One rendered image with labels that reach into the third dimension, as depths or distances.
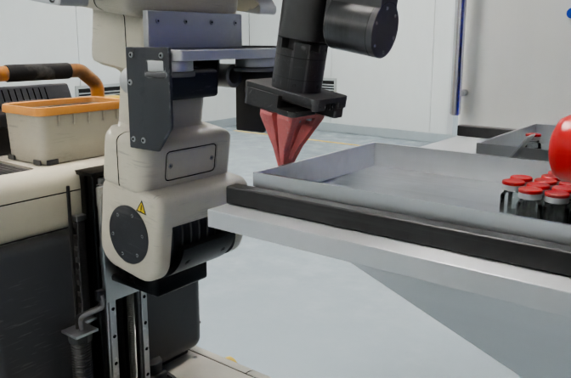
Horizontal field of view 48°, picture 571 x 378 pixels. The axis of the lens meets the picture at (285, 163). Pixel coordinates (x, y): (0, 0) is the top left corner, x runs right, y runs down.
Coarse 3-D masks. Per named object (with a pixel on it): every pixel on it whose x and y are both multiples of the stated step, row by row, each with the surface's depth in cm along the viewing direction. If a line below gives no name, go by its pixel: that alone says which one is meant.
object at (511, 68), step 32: (480, 0) 147; (512, 0) 142; (544, 0) 138; (480, 32) 148; (512, 32) 143; (544, 32) 139; (480, 64) 149; (512, 64) 144; (544, 64) 140; (480, 96) 150; (512, 96) 145; (544, 96) 141
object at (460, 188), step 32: (320, 160) 79; (352, 160) 85; (384, 160) 88; (416, 160) 85; (448, 160) 82; (480, 160) 80; (512, 160) 77; (288, 192) 67; (320, 192) 64; (352, 192) 62; (384, 192) 74; (416, 192) 74; (448, 192) 74; (480, 192) 74; (480, 224) 54; (512, 224) 52; (544, 224) 51
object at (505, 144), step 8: (520, 128) 102; (528, 128) 105; (536, 128) 108; (544, 128) 108; (552, 128) 107; (496, 136) 94; (504, 136) 96; (512, 136) 99; (520, 136) 102; (544, 136) 108; (480, 144) 88; (488, 144) 88; (496, 144) 87; (504, 144) 97; (512, 144) 100; (544, 144) 107; (480, 152) 89; (488, 152) 88; (496, 152) 87; (504, 152) 86; (512, 152) 86; (520, 152) 85; (528, 152) 84; (536, 152) 84; (544, 152) 83; (536, 160) 84; (544, 160) 83
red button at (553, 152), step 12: (564, 120) 37; (552, 132) 37; (564, 132) 36; (552, 144) 36; (564, 144) 36; (552, 156) 36; (564, 156) 36; (552, 168) 37; (564, 168) 36; (564, 180) 37
